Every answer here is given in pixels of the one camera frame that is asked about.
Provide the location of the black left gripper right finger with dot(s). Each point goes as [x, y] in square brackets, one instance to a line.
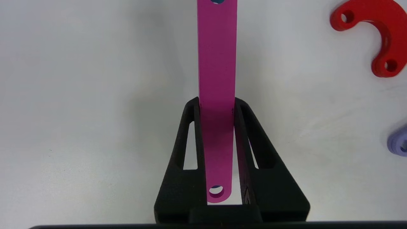
[273, 190]

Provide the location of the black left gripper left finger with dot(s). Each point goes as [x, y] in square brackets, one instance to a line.
[178, 190]

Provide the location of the pink bar with holes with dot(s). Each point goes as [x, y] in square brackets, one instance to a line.
[217, 63]

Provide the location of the red curved letter piece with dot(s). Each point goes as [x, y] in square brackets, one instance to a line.
[384, 19]

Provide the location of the purple short flat bar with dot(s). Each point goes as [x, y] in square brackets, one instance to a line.
[399, 141]

